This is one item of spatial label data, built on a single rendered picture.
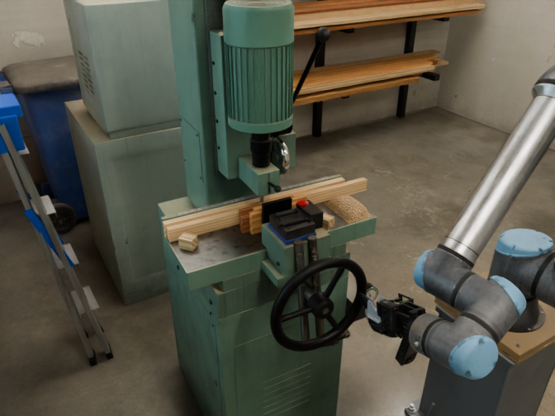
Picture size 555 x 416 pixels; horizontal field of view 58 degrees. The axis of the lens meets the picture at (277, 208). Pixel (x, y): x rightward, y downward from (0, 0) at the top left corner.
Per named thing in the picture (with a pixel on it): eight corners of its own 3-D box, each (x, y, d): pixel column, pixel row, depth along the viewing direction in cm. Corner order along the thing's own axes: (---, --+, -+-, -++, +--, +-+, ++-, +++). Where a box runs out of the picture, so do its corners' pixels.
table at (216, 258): (200, 314, 123) (198, 295, 120) (163, 251, 146) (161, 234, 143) (396, 248, 147) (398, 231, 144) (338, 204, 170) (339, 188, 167)
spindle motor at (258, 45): (244, 139, 127) (239, 9, 111) (218, 119, 140) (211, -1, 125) (304, 128, 134) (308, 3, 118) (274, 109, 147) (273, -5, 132)
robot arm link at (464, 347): (509, 356, 100) (479, 394, 98) (461, 334, 112) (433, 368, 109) (489, 325, 97) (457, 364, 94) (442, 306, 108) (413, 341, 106)
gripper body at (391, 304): (398, 291, 124) (433, 305, 113) (401, 323, 126) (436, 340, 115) (372, 301, 121) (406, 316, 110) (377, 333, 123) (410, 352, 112)
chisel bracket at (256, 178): (258, 201, 142) (258, 174, 138) (238, 182, 153) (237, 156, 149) (281, 196, 145) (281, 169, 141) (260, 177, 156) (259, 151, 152)
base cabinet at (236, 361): (229, 475, 174) (216, 322, 139) (177, 363, 219) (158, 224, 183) (337, 423, 192) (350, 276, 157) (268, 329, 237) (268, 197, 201)
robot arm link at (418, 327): (454, 350, 111) (420, 366, 107) (438, 342, 116) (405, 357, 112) (450, 313, 109) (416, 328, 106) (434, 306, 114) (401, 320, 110)
